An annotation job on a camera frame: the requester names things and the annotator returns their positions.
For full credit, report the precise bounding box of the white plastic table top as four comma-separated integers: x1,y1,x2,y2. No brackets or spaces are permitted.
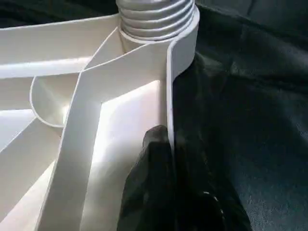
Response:
0,5,201,231

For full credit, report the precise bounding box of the black table mat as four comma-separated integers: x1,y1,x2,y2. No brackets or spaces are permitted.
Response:
166,0,308,231

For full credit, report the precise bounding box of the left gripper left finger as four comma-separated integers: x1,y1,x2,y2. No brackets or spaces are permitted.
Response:
117,125,177,231

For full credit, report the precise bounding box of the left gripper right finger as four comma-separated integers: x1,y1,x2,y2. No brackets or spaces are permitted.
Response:
174,137,252,231

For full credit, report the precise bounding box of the white plastic table leg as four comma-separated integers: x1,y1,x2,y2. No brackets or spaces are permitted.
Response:
115,0,196,42

